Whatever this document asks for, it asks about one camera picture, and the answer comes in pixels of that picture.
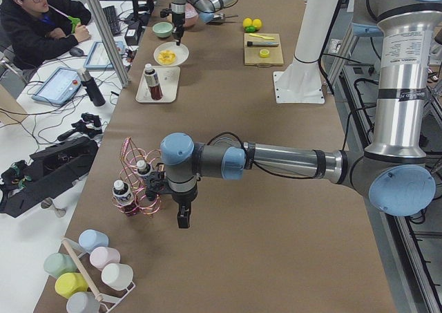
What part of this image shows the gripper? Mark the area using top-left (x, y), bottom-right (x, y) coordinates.
top-left (172, 14), bottom-right (185, 46)
top-left (172, 191), bottom-right (198, 229)

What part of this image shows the white plate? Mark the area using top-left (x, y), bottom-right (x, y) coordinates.
top-left (153, 41), bottom-right (189, 66)

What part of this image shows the twisted glazed donut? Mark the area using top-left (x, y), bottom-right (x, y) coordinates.
top-left (156, 50), bottom-right (176, 65)

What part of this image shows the cream rabbit tray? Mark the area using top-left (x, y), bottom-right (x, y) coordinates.
top-left (135, 66), bottom-right (180, 104)

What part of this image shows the dark drink bottle on tray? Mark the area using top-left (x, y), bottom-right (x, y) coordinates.
top-left (144, 64), bottom-right (163, 101)

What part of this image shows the mint green bowl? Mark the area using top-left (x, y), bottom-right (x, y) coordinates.
top-left (152, 21), bottom-right (173, 39)

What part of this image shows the pink bowl with ice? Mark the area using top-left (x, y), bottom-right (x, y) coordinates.
top-left (183, 3), bottom-right (199, 28)

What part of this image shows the metal ice scoop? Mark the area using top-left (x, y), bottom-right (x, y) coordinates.
top-left (209, 12), bottom-right (238, 25)

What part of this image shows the bottle in rack upper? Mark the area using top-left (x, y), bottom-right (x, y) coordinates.
top-left (136, 160), bottom-right (152, 186)

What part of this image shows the bottle in rack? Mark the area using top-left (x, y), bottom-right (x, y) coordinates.
top-left (136, 160), bottom-right (152, 186)
top-left (113, 180), bottom-right (139, 216)

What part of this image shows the bottle in rack lower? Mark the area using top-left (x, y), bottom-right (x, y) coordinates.
top-left (113, 180), bottom-right (139, 216)

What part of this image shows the yellow lemon upper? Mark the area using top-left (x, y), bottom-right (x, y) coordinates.
top-left (242, 17), bottom-right (253, 29)

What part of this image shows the yellow lemon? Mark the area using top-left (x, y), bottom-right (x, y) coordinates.
top-left (242, 17), bottom-right (253, 29)
top-left (252, 19), bottom-right (262, 30)

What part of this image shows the green lime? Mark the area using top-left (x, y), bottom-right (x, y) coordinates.
top-left (244, 26), bottom-right (256, 33)

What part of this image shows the black keyboard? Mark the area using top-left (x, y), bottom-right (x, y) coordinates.
top-left (102, 6), bottom-right (121, 36)

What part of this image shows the steel cylinder black cap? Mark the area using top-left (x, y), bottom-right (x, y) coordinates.
top-left (246, 41), bottom-right (280, 47)

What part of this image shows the yellow plastic knife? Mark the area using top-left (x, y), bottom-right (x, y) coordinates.
top-left (249, 33), bottom-right (275, 40)

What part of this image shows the wooden cutting board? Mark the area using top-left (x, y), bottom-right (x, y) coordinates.
top-left (244, 33), bottom-right (284, 66)

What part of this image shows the yellow lemon lower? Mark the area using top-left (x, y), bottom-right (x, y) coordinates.
top-left (252, 19), bottom-right (262, 30)

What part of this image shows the teach pendant far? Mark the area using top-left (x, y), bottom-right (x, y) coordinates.
top-left (84, 41), bottom-right (113, 70)

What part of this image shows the teach pendant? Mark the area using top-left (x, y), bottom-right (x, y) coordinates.
top-left (32, 67), bottom-right (81, 106)
top-left (84, 41), bottom-right (113, 70)

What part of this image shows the half lemon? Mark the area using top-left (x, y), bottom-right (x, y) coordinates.
top-left (259, 49), bottom-right (270, 58)

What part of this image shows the white cup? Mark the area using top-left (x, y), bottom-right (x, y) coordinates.
top-left (101, 263), bottom-right (134, 291)

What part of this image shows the pink cup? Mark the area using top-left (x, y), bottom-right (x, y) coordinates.
top-left (89, 246), bottom-right (121, 271)

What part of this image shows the blue cup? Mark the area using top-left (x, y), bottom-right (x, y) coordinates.
top-left (79, 229), bottom-right (109, 254)

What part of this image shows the computer mouse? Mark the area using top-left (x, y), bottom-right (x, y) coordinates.
top-left (69, 47), bottom-right (84, 57)

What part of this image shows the black thermos bottle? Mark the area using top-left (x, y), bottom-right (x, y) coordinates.
top-left (77, 67), bottom-right (106, 107)

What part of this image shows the white cup rack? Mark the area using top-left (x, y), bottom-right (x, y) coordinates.
top-left (61, 236), bottom-right (136, 312)

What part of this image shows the teach pendant near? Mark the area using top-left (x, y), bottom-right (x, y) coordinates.
top-left (32, 67), bottom-right (81, 106)

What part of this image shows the yellow cup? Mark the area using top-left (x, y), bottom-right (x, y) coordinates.
top-left (55, 272), bottom-right (88, 299)

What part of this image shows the grey cup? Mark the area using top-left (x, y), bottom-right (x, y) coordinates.
top-left (66, 292), bottom-right (100, 313)

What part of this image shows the mint cup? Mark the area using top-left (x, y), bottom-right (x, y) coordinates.
top-left (44, 253), bottom-right (77, 279)

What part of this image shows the seated person in black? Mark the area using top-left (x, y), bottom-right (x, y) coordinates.
top-left (1, 0), bottom-right (91, 70)

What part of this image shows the black equipment case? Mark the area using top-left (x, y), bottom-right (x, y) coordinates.
top-left (1, 137), bottom-right (98, 218)

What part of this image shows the copper wire bottle rack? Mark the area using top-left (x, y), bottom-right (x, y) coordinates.
top-left (118, 137), bottom-right (164, 218)

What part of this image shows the aluminium frame post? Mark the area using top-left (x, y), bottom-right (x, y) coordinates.
top-left (86, 0), bottom-right (129, 88)

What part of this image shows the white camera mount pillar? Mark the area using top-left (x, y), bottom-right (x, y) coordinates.
top-left (273, 0), bottom-right (339, 104)

